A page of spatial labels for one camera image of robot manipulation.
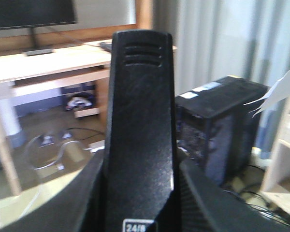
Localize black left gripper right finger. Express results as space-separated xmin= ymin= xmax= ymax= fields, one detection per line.
xmin=179 ymin=159 xmax=290 ymax=232

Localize black computer monitor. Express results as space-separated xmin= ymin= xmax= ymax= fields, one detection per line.
xmin=0 ymin=0 xmax=76 ymax=56

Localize black stapler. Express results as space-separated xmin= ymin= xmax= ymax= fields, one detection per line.
xmin=102 ymin=30 xmax=180 ymax=232

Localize white paper sheets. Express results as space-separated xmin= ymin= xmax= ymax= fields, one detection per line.
xmin=244 ymin=70 xmax=290 ymax=116

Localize wooden desk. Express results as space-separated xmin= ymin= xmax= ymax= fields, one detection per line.
xmin=0 ymin=0 xmax=178 ymax=196

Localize black keyboard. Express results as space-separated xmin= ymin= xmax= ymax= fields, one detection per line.
xmin=99 ymin=42 xmax=112 ymax=53

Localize black desktop computer tower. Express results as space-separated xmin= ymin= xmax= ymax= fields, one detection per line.
xmin=175 ymin=76 xmax=268 ymax=186

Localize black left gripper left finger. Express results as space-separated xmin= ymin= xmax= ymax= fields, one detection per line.
xmin=0 ymin=152 xmax=103 ymax=232

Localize grey curtain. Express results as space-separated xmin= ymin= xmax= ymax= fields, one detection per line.
xmin=152 ymin=0 xmax=290 ymax=155

